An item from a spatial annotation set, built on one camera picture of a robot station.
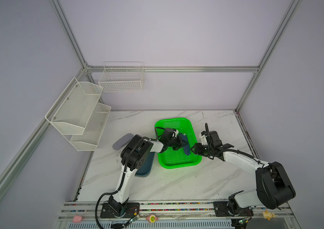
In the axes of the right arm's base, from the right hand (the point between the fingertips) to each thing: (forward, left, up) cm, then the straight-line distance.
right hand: (192, 149), depth 89 cm
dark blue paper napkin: (+3, +3, -4) cm, 6 cm away
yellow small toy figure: (-34, -33, -4) cm, 48 cm away
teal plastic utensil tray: (-11, +30, -7) cm, 33 cm away
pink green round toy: (-37, +23, -3) cm, 44 cm away
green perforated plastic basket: (-3, +14, -7) cm, 16 cm away
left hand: (+7, +2, -4) cm, 8 cm away
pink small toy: (-37, +61, -5) cm, 72 cm away
